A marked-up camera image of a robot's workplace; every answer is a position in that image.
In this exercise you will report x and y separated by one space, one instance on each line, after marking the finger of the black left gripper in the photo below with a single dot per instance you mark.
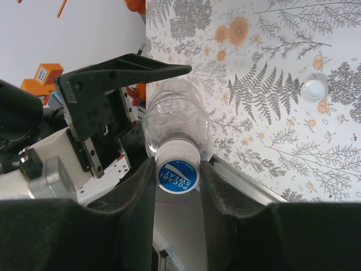
136 146
112 73

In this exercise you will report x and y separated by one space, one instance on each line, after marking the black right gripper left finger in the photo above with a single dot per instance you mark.
70 240

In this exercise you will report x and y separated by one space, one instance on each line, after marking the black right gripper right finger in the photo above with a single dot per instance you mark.
282 240

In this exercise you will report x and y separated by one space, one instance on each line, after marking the clear plastic bottle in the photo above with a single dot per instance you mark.
175 113

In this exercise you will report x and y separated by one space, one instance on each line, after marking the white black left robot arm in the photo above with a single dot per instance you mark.
112 180

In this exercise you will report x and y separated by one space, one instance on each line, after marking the grey floral tablecloth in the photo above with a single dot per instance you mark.
282 42

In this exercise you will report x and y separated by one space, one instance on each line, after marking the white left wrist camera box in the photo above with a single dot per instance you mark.
56 180

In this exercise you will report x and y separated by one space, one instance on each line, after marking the wide aluminium frame rail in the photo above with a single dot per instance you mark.
248 183

